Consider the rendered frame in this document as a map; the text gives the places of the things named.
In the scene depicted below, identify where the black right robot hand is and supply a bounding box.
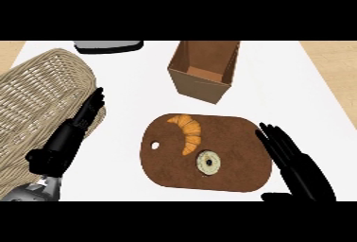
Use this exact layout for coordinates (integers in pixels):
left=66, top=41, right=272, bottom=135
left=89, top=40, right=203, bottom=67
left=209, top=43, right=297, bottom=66
left=254, top=122, right=338, bottom=202

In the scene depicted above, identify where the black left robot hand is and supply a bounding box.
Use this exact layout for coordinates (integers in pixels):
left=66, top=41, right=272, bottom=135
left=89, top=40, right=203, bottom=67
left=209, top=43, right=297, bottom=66
left=26, top=87, right=107, bottom=179

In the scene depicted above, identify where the pale round cupcake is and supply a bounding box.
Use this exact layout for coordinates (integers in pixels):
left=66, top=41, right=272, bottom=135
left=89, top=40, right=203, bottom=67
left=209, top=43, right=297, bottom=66
left=194, top=150, right=223, bottom=176

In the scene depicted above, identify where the brown wooden cutting board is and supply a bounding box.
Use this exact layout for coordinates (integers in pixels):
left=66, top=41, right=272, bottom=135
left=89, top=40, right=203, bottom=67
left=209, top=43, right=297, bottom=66
left=141, top=112, right=274, bottom=194

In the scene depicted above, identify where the brown cardboard box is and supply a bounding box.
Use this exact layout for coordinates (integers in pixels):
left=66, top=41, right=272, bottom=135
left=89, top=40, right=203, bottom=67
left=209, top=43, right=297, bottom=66
left=167, top=41, right=243, bottom=105

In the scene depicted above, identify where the woven wicker basket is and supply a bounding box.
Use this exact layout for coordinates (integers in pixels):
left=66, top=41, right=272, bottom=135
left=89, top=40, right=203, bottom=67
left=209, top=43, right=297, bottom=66
left=0, top=47, right=108, bottom=200

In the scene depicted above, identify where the orange croissant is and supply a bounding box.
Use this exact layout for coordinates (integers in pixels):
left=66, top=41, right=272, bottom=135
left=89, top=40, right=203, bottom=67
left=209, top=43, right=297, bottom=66
left=166, top=113, right=204, bottom=157

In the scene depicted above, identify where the grey and black appliance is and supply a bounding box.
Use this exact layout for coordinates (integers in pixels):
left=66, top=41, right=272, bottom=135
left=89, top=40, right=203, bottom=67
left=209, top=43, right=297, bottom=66
left=73, top=41, right=145, bottom=55

